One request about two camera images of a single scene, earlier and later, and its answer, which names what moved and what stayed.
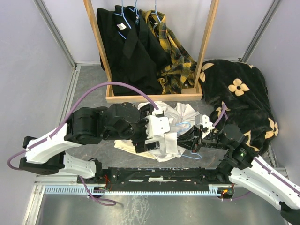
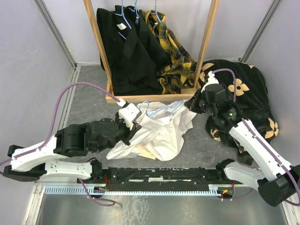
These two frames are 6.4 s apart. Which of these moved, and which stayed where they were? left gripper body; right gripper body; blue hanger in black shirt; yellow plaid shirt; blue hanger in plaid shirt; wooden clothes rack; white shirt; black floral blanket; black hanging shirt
Moved: right gripper body; left gripper body; white shirt
Stayed: black floral blanket; blue hanger in plaid shirt; blue hanger in black shirt; yellow plaid shirt; black hanging shirt; wooden clothes rack
